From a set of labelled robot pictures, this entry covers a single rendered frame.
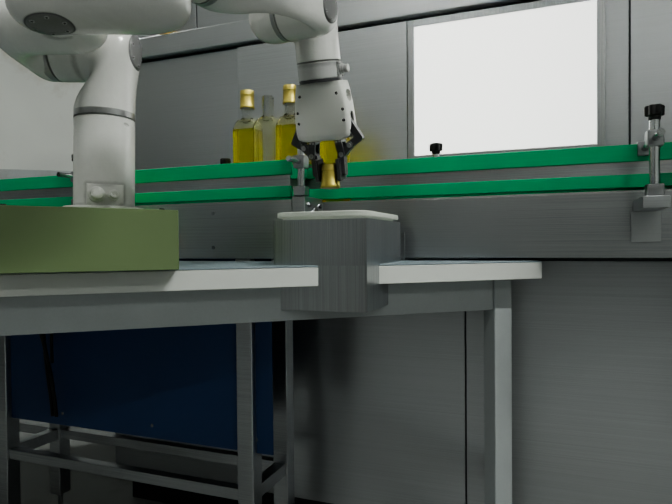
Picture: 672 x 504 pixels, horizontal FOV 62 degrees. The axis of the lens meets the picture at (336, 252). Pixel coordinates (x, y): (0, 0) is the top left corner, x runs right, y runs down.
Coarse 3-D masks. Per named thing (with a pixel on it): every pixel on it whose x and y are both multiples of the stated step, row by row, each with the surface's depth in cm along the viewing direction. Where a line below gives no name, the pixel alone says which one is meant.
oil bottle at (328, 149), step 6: (348, 138) 127; (324, 144) 125; (330, 144) 125; (324, 150) 125; (330, 150) 125; (336, 150) 124; (324, 156) 126; (330, 156) 125; (336, 156) 124; (348, 156) 127; (330, 162) 125; (348, 162) 127
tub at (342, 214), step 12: (288, 216) 95; (300, 216) 94; (312, 216) 93; (324, 216) 93; (336, 216) 93; (348, 216) 92; (360, 216) 92; (372, 216) 96; (384, 216) 99; (396, 216) 107
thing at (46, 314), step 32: (256, 288) 95; (416, 288) 104; (448, 288) 106; (480, 288) 108; (0, 320) 83; (32, 320) 84; (64, 320) 85; (96, 320) 87; (128, 320) 88; (160, 320) 90; (192, 320) 91; (224, 320) 93; (256, 320) 95; (288, 320) 97
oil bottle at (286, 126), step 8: (280, 120) 130; (288, 120) 129; (280, 128) 130; (288, 128) 129; (280, 136) 130; (288, 136) 129; (280, 144) 130; (288, 144) 129; (280, 152) 130; (288, 152) 129; (296, 152) 129
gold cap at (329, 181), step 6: (324, 168) 98; (330, 168) 98; (324, 174) 98; (330, 174) 98; (336, 174) 98; (324, 180) 98; (330, 180) 98; (336, 180) 98; (324, 186) 98; (330, 186) 98; (336, 186) 98
